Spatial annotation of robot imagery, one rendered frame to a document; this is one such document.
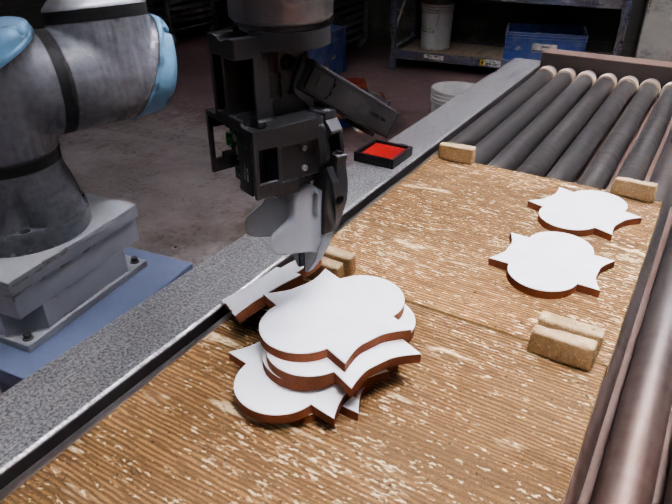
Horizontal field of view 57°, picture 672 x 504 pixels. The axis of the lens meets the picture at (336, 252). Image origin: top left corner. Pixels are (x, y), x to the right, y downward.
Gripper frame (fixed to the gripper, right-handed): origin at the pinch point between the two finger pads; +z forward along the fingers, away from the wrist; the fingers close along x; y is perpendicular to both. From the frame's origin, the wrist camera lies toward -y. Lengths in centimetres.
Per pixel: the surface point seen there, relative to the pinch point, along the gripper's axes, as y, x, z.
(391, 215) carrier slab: -24.0, -14.9, 9.7
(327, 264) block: -6.8, -6.6, 7.0
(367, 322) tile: -1.2, 6.6, 4.4
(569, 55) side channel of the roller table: -120, -52, 8
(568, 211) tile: -42.0, 0.2, 8.6
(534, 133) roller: -71, -26, 12
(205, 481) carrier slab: 16.3, 8.9, 9.7
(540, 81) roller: -105, -49, 12
